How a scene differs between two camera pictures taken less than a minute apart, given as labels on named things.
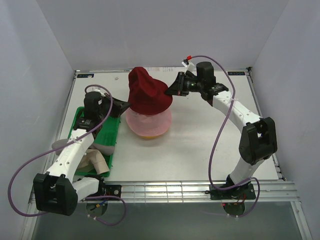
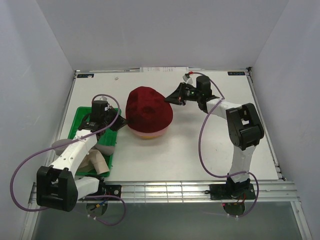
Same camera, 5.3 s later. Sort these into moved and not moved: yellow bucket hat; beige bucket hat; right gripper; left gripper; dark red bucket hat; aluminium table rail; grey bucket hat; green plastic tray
Moved: left gripper; dark red bucket hat; right gripper
Not moved: yellow bucket hat; green plastic tray; beige bucket hat; grey bucket hat; aluminium table rail
